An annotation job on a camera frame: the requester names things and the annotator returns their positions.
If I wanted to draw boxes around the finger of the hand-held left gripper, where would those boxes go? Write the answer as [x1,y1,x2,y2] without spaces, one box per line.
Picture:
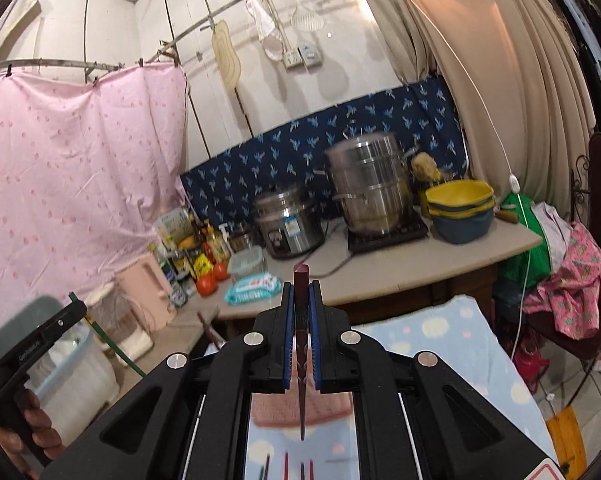
[40,291,89,342]

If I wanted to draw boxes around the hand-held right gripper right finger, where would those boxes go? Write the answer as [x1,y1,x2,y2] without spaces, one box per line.
[309,281,557,480]

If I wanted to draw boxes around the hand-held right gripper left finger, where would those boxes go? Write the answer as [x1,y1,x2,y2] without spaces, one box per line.
[40,281,297,480]

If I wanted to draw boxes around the green chopstick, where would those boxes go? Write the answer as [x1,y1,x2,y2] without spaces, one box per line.
[87,316,148,377]

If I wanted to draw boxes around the dark red chopstick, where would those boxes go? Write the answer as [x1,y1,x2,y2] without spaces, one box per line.
[197,311,227,357]
[293,264,312,442]

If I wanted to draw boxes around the pink perforated utensil holder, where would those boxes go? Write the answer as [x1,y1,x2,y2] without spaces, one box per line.
[250,393,354,429]

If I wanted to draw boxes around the person's left hand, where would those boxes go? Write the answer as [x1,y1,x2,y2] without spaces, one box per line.
[0,390,64,480]

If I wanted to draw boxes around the translucent storage bin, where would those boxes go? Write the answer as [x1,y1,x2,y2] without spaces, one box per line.
[0,295,121,423]

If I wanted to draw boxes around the wet wipes packet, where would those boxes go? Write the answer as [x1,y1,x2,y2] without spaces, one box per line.
[224,271,284,307]

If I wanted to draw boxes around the pink electric kettle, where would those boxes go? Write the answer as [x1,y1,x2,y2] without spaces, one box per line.
[115,252,177,332]

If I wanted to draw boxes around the clear plastic food container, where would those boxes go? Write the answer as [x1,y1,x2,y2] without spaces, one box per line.
[228,247,267,288]

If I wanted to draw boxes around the small blue-label bottle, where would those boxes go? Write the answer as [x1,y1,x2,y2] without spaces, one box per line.
[168,280,189,309]

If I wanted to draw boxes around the blue spotted blanket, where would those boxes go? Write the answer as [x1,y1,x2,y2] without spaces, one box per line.
[245,294,554,480]

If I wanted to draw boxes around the yellow seasoning packet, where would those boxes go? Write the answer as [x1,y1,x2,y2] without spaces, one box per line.
[193,252,214,281]

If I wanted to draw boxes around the steel rice cooker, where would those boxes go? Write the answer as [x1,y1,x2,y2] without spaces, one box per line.
[254,185,327,260]

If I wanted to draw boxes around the yellow soap pump bottle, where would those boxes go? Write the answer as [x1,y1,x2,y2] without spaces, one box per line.
[200,220,232,267]

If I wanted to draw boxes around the black induction cooker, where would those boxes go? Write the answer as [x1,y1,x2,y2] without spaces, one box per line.
[347,215,430,255]

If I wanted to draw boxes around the green and white carton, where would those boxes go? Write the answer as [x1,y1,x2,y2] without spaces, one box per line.
[155,208,194,251]

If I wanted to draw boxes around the pink dotted cloth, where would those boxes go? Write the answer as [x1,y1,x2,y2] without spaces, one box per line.
[0,62,190,361]

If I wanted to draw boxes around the steel steamer pot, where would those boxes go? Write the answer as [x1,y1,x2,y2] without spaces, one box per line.
[325,132,417,238]

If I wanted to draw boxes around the blue bowl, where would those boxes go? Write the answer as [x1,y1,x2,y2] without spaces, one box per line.
[428,205,496,245]

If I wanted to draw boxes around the blue leaf-print cloth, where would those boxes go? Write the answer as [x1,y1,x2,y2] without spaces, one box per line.
[179,77,469,223]

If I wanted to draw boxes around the loofah brush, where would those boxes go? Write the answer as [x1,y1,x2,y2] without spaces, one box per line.
[411,152,444,181]

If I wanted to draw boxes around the yellow bowl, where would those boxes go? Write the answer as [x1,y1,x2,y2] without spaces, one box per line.
[425,180,496,211]

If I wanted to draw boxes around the red bag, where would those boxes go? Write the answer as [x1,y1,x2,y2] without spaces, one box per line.
[513,345,547,394]

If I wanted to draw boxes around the green bag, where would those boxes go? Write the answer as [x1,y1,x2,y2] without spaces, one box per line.
[497,192,554,292]

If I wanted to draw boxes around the pink printed garment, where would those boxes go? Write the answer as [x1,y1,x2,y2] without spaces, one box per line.
[523,222,601,362]

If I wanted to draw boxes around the hanging wooden cutting board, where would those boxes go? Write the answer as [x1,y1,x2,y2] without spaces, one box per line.
[211,20,244,95]

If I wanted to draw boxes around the hanging plastic bag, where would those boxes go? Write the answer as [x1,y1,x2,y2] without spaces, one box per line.
[245,0,286,61]

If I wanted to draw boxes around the beige curtain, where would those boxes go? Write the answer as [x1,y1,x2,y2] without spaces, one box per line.
[388,0,599,211]

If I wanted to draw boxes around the hanging clothes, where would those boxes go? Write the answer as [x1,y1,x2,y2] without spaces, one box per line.
[529,0,601,133]

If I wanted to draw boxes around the black power cable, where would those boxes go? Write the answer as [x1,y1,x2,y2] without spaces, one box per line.
[308,220,354,279]

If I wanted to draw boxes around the white cable with switch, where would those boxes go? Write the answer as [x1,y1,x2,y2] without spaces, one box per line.
[368,0,534,361]

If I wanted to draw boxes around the white wall socket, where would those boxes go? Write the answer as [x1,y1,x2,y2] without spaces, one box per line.
[282,45,324,70]

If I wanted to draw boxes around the metal curtain rail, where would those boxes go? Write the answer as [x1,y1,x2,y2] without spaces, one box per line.
[0,0,376,77]

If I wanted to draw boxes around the hanging wire skimmer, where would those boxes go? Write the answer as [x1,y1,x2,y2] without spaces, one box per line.
[290,0,327,31]

